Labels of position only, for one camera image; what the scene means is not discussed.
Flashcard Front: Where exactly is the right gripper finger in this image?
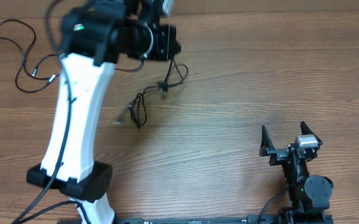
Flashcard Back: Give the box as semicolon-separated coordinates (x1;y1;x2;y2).
300;121;323;146
259;125;275;157

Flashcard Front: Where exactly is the black usb cable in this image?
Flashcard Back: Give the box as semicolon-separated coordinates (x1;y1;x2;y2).
113;55;189;130
0;19;61;94

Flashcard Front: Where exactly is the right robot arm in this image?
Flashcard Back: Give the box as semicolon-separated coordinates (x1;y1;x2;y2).
256;121;333;223

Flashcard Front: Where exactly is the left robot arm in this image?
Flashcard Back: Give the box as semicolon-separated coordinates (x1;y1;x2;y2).
26;0;180;223

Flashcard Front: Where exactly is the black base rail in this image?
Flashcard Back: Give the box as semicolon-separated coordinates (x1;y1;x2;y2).
57;213;334;224

